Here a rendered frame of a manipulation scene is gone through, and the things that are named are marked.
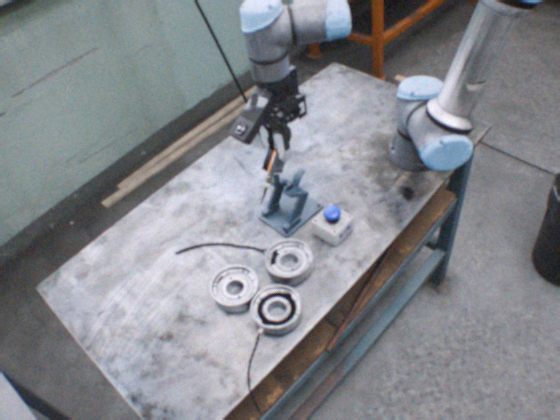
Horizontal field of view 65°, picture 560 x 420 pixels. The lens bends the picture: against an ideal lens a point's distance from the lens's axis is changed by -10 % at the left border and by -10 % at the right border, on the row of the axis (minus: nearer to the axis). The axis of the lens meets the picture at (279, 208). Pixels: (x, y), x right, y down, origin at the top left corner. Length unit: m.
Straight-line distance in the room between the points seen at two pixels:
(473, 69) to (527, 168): 1.64
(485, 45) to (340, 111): 0.63
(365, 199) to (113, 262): 0.65
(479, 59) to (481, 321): 1.22
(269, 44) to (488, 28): 0.42
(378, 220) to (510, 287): 1.04
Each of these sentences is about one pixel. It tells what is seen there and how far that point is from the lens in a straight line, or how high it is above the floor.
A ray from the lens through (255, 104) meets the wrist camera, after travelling 0.94.
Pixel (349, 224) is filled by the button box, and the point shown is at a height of 0.83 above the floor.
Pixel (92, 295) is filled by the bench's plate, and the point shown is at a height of 0.80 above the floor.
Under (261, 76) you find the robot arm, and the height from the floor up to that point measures 1.21.
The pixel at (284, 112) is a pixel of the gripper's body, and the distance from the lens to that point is 0.96.
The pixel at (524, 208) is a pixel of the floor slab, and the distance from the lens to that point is 2.40.
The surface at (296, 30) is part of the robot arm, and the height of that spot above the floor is 1.30.
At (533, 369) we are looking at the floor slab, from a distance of 1.95.
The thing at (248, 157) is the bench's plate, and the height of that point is 0.80.
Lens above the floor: 1.69
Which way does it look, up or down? 47 degrees down
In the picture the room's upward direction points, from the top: 10 degrees counter-clockwise
